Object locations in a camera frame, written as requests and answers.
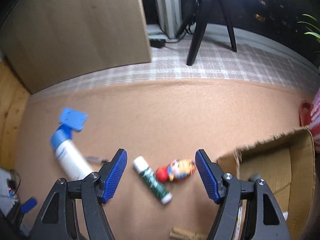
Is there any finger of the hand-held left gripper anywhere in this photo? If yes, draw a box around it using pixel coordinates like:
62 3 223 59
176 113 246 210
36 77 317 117
20 197 38 214

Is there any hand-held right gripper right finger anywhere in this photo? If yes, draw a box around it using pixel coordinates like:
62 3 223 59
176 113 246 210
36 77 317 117
195 149 292 240

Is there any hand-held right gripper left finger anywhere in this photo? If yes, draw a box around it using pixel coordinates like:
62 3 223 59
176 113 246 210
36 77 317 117
29 149 128 240

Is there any orange red toy keychain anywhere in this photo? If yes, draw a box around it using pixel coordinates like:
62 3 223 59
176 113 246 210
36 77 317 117
155 158 197 182

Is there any green white glue stick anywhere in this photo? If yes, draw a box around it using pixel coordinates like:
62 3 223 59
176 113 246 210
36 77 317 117
132 156 172 205

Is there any white blue-capped sunscreen bottle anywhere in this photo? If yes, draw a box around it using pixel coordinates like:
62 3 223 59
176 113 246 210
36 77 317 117
51 124 93 182

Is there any brown cardboard box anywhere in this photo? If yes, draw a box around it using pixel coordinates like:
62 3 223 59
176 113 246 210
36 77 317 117
217 127 316 240

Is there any wooden clothespin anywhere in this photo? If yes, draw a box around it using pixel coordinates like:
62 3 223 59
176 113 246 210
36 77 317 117
169 226 208 240

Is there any blue phone stand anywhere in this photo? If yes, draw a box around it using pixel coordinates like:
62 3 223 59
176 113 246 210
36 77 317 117
58 107 88 132

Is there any white power strip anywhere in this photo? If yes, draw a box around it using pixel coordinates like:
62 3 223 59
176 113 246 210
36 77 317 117
0 168 20 207

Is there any pine wood plank panel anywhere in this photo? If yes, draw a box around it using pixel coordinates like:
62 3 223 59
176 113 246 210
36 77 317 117
0 60 30 170

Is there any red pot saucer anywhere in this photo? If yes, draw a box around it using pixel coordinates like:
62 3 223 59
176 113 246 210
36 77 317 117
299 99 312 128

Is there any grey plaid floor mat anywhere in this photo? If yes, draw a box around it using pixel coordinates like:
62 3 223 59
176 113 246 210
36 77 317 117
31 42 320 98

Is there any black tripod stand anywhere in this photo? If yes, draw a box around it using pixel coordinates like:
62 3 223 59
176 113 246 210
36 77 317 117
175 0 238 67

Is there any black power brick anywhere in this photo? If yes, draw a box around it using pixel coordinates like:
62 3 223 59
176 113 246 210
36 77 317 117
149 38 167 48

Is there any large light wooden board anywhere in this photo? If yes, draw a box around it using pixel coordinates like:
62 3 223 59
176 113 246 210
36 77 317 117
0 0 152 94

